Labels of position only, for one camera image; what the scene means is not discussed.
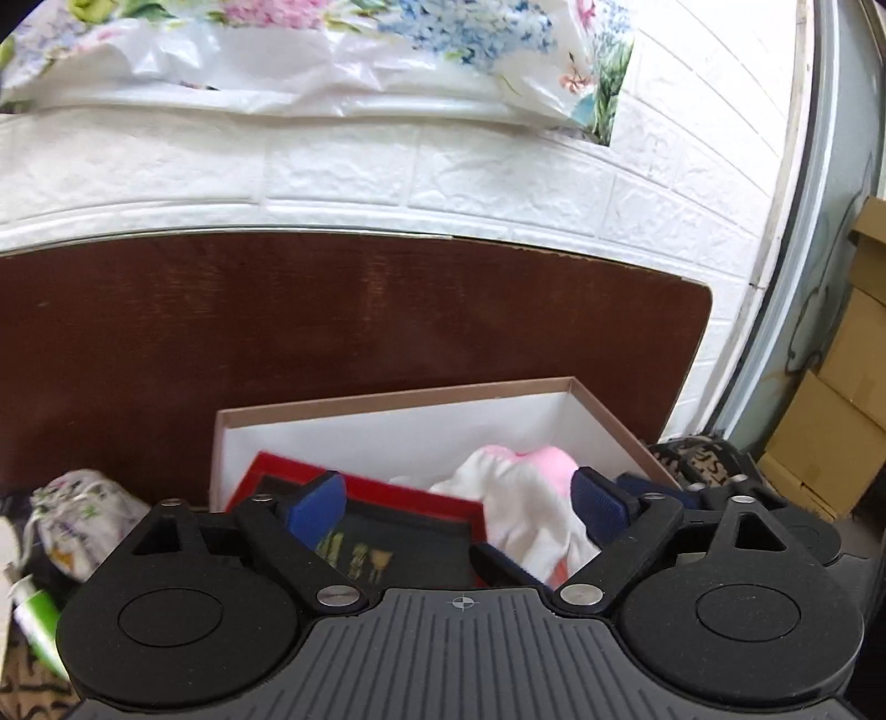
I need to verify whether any red framed black box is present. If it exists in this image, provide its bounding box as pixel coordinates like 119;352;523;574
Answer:
225;451;489;589

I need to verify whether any grey door frame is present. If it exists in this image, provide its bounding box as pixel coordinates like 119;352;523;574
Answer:
713;0;886;448

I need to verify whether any brown cardboard carton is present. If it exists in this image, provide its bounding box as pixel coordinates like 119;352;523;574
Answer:
848;197;886;306
758;370;886;520
817;287;886;444

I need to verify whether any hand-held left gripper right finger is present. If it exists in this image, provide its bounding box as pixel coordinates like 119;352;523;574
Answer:
554;467;788;616

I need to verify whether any pink-brown cardboard box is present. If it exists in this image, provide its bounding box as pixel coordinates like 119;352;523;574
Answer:
209;376;686;517

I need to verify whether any brown wooden board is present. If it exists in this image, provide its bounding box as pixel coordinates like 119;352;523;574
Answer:
0;232;714;500

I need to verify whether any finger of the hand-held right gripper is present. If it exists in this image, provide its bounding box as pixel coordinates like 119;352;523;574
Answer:
615;472;728;515

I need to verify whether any green and white bottle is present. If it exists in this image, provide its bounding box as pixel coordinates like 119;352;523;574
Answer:
8;580;65;674

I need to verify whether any white and pink sock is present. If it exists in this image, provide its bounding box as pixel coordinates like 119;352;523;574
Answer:
388;445;603;586

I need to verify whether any floral plastic sheet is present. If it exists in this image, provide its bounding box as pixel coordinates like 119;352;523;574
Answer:
0;0;636;146

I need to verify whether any floral drawstring pouch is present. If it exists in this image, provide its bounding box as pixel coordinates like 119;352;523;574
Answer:
24;469;152;583

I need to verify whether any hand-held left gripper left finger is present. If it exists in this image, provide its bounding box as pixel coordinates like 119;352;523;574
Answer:
128;472;368;616

